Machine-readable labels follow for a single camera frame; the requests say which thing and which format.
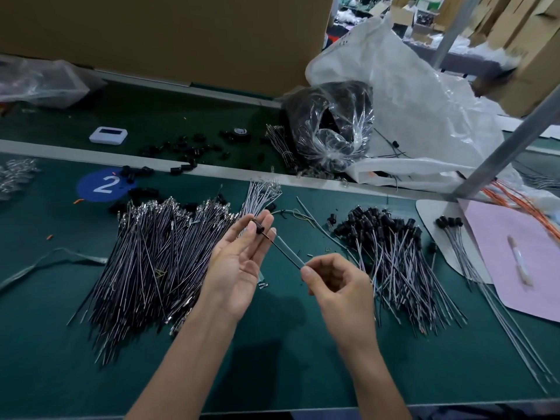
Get small bundle of capped wires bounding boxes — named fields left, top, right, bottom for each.
left=436, top=216, right=559, bottom=394

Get bundle of orange wires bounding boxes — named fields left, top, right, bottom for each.
left=481, top=179, right=560, bottom=243

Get pile of grey wires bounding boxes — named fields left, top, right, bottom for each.
left=68, top=179, right=283, bottom=368

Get clear bag with black contents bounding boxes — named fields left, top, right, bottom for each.
left=284, top=80, right=376, bottom=172

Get clear plastic strip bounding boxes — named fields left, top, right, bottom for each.
left=0, top=247, right=109, bottom=292

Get blue round number sticker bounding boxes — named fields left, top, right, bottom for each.
left=76, top=167, right=137, bottom=204

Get crumpled clear plastic bag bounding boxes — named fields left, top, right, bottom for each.
left=0, top=57, right=104, bottom=110

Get pink paper sheet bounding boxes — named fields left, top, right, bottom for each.
left=461, top=199, right=560, bottom=324

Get large white plastic sack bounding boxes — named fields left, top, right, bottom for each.
left=304, top=15, right=560, bottom=196

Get small white timer device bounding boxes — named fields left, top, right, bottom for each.
left=89, top=127, right=129, bottom=146

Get stack of cardboard boxes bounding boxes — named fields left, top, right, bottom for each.
left=477, top=0, right=560, bottom=117

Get pile of wires with black caps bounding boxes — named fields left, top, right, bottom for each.
left=331, top=205, right=467, bottom=336

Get grey metal frame post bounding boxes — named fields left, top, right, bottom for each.
left=431, top=0, right=484, bottom=71
left=453, top=87, right=560, bottom=200

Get person's left forearm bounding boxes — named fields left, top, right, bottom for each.
left=127, top=302, right=242, bottom=420

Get brown cardboard panel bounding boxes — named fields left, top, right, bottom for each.
left=0, top=0, right=335, bottom=99

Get person's right hand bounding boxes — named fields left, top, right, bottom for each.
left=300, top=253, right=377, bottom=351

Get person's left hand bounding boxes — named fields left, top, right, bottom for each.
left=199, top=209, right=278, bottom=324

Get black plastic caps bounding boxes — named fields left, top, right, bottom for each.
left=107, top=127, right=281, bottom=215

